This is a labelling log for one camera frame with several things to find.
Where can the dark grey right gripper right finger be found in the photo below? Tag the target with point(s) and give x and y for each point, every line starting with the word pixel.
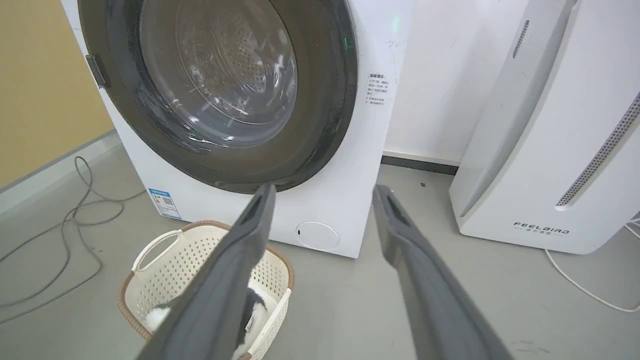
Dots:
pixel 430 290

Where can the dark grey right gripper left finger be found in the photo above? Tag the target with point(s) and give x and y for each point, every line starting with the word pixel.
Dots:
pixel 220 290

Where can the white front-load washing machine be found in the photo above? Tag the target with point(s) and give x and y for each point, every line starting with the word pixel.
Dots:
pixel 345 190

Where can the round dark washing machine door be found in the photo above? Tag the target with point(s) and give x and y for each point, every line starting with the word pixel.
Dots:
pixel 220 90

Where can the white perforated laundry basket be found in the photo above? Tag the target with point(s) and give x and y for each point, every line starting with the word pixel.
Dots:
pixel 170 270

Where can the white Feelbird air purifier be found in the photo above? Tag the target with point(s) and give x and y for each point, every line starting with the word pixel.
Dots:
pixel 550 135

